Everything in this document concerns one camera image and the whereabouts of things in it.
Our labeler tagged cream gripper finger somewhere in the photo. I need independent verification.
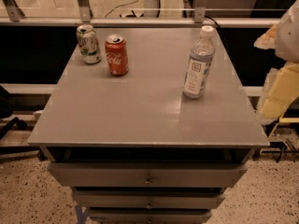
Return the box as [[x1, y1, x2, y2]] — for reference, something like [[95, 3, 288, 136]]
[[258, 63, 299, 119], [253, 24, 278, 49]]

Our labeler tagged clear blue plastic water bottle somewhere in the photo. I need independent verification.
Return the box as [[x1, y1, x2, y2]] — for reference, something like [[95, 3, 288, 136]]
[[183, 25, 215, 99]]

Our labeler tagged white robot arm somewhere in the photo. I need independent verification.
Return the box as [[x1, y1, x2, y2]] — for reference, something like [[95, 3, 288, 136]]
[[254, 0, 299, 124]]

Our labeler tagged red coke can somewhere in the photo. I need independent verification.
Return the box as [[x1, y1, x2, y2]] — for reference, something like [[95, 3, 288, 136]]
[[105, 34, 129, 76]]

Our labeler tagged green white soda can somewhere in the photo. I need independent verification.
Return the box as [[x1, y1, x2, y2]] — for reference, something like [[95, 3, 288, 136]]
[[76, 24, 101, 64]]

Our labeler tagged yellow metal stand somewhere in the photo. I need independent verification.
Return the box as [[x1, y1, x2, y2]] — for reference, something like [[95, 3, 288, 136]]
[[254, 109, 299, 163]]

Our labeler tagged grey drawer cabinet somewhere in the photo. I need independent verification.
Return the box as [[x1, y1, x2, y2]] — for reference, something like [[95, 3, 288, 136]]
[[27, 26, 271, 224]]

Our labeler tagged metal railing with glass panel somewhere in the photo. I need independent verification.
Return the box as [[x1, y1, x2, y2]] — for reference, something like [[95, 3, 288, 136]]
[[0, 0, 295, 28]]

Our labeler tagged top grey drawer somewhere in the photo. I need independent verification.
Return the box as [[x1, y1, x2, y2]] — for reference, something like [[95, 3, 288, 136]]
[[48, 163, 247, 188]]

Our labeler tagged grey drawer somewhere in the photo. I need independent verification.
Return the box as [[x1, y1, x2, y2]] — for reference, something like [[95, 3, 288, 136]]
[[89, 209, 211, 224], [73, 190, 225, 209], [48, 163, 247, 188]]

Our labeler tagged bottom grey drawer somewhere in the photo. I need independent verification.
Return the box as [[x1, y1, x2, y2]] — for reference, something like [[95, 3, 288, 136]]
[[89, 209, 211, 224]]

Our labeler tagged middle grey drawer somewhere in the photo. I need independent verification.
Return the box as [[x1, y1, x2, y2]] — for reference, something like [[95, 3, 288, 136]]
[[73, 190, 225, 209]]

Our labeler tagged black office chair base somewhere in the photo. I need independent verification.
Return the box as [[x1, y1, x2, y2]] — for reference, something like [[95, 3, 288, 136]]
[[0, 86, 47, 161]]

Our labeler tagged black floor cable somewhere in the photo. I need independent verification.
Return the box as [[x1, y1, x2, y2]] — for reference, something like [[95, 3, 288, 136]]
[[104, 0, 146, 19]]

